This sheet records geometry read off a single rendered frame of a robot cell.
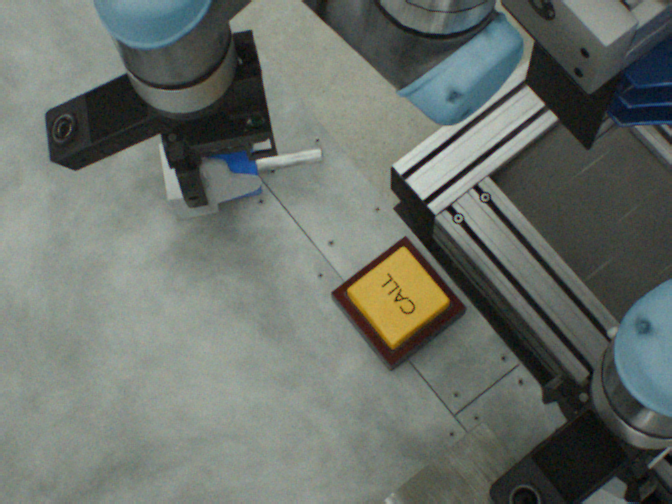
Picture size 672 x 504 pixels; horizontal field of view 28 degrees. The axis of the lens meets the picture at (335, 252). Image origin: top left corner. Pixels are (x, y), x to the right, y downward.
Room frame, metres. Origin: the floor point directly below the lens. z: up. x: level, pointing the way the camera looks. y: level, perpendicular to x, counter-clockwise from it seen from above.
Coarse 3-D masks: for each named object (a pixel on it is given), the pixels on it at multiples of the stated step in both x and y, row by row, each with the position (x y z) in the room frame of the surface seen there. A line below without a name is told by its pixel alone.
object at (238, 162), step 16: (160, 144) 0.42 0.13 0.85; (240, 160) 0.40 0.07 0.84; (256, 160) 0.40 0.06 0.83; (272, 160) 0.40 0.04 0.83; (288, 160) 0.40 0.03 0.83; (304, 160) 0.40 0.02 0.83; (320, 160) 0.40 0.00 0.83; (176, 192) 0.38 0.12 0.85; (256, 192) 0.38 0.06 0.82; (176, 208) 0.37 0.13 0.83; (192, 208) 0.37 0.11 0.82
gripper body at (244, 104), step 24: (240, 48) 0.41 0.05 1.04; (240, 72) 0.39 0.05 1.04; (240, 96) 0.38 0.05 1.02; (264, 96) 0.38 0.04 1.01; (192, 120) 0.38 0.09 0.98; (216, 120) 0.38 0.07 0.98; (240, 120) 0.38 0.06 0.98; (264, 120) 0.38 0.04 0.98; (168, 144) 0.37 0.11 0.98; (192, 144) 0.37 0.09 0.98; (216, 144) 0.37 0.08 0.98; (240, 144) 0.37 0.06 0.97
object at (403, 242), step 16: (400, 240) 0.32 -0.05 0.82; (384, 256) 0.31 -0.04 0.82; (416, 256) 0.31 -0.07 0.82; (368, 272) 0.30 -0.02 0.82; (432, 272) 0.29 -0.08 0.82; (336, 288) 0.29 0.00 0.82; (448, 288) 0.28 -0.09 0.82; (352, 304) 0.27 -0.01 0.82; (448, 320) 0.25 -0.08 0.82; (368, 336) 0.25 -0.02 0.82; (416, 336) 0.24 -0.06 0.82; (384, 352) 0.23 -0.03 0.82; (400, 352) 0.23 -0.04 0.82
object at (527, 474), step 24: (576, 432) 0.12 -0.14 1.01; (600, 432) 0.12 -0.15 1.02; (528, 456) 0.11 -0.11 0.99; (552, 456) 0.11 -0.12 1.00; (576, 456) 0.11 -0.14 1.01; (600, 456) 0.10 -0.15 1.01; (624, 456) 0.10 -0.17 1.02; (504, 480) 0.10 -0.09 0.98; (528, 480) 0.10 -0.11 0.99; (552, 480) 0.09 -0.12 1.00; (576, 480) 0.09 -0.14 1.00; (600, 480) 0.09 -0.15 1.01
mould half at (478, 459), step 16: (480, 432) 0.15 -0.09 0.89; (448, 448) 0.14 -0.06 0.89; (464, 448) 0.14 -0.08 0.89; (480, 448) 0.13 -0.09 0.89; (496, 448) 0.13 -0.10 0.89; (432, 464) 0.13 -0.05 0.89; (448, 464) 0.13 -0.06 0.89; (464, 464) 0.12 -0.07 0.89; (480, 464) 0.12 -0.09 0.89; (496, 464) 0.12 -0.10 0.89; (512, 464) 0.12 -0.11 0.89; (416, 480) 0.12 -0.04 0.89; (432, 480) 0.12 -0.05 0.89; (448, 480) 0.11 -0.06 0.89; (464, 480) 0.11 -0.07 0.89; (480, 480) 0.11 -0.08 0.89; (400, 496) 0.11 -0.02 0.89; (416, 496) 0.11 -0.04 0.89; (432, 496) 0.10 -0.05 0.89; (448, 496) 0.10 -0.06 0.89; (464, 496) 0.10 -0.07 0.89; (480, 496) 0.10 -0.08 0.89
